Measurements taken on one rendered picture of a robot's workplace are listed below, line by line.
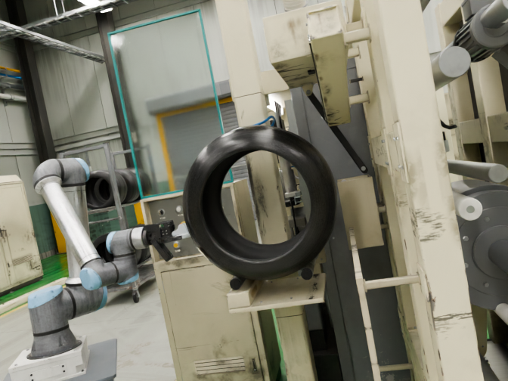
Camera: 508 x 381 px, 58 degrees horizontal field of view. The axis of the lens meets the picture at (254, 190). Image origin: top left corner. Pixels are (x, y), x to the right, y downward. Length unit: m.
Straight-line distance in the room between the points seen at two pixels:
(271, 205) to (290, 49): 0.85
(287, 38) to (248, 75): 0.66
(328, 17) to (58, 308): 1.64
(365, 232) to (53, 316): 1.40
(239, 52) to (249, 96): 0.20
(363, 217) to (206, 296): 1.07
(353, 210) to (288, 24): 0.87
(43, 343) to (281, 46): 1.58
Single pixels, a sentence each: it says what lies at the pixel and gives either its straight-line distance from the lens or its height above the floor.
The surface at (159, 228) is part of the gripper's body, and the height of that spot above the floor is 1.16.
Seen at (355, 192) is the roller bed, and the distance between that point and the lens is 2.00.
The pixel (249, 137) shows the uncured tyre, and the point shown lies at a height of 1.44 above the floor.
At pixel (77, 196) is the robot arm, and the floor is 1.35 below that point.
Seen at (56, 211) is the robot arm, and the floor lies 1.30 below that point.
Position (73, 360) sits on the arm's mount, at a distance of 2.21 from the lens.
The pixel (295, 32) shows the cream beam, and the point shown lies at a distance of 1.49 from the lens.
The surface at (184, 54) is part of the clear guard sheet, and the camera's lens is 2.63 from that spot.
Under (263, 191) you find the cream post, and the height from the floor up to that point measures 1.21.
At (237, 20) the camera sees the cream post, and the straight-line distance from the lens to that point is 2.19.
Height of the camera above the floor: 1.34
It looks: 3 degrees down
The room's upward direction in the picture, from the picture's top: 11 degrees counter-clockwise
